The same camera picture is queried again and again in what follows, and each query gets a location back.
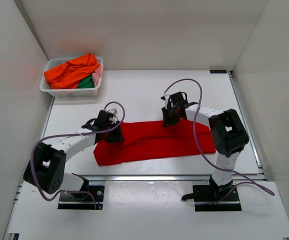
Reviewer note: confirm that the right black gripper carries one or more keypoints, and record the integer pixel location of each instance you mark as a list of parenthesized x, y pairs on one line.
[(167, 122)]

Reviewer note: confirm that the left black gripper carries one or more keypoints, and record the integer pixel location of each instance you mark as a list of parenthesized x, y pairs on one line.
[(117, 137)]

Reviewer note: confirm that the red t shirt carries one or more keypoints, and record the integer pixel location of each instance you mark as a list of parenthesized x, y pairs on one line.
[(147, 140)]

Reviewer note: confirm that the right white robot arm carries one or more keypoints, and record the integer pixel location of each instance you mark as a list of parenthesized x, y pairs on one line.
[(228, 136)]

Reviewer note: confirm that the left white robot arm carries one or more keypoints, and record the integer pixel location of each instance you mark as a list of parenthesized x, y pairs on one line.
[(49, 160)]

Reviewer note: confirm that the green t shirt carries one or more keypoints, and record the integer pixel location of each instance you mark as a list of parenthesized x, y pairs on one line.
[(86, 83)]

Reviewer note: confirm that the blue table label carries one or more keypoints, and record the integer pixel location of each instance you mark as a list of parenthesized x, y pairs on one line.
[(218, 71)]

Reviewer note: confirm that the pink t shirt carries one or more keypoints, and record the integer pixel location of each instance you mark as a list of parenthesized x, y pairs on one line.
[(96, 75)]

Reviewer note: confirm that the orange t shirt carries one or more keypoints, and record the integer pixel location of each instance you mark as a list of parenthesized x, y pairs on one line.
[(69, 74)]

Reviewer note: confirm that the white plastic basket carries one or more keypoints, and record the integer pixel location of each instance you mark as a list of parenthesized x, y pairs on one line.
[(66, 93)]

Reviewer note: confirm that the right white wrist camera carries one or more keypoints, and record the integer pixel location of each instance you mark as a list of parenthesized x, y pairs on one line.
[(165, 97)]

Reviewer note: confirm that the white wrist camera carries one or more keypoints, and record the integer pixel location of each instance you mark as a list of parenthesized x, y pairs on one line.
[(113, 115), (165, 97)]

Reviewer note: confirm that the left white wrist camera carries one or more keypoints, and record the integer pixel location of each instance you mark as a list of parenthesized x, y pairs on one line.
[(113, 115)]

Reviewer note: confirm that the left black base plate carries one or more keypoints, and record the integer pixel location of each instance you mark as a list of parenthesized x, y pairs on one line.
[(83, 201)]

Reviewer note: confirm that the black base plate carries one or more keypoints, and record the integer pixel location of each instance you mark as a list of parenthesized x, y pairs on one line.
[(83, 201), (206, 200)]

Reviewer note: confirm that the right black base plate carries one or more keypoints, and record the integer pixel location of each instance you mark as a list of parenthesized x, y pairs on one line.
[(206, 200)]

